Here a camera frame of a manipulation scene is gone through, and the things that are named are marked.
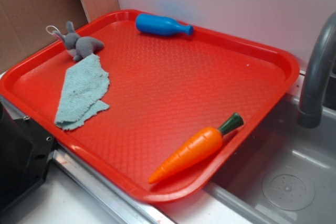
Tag gray plush bunny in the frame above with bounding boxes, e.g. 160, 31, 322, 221
46, 21, 104, 62

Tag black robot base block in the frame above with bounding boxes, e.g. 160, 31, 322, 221
1, 104, 56, 214

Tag orange toy carrot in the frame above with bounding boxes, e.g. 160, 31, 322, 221
148, 113, 244, 184

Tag blue plastic bottle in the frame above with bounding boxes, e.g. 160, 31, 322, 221
135, 14, 194, 36

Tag light blue cloth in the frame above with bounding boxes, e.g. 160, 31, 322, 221
54, 54, 110, 131

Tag gray toy sink basin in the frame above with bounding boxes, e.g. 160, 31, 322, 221
206, 95, 335, 223

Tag gray toy faucet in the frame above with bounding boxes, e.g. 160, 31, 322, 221
297, 14, 335, 128

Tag brown cardboard panel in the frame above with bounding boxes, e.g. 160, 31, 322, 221
1, 0, 119, 72

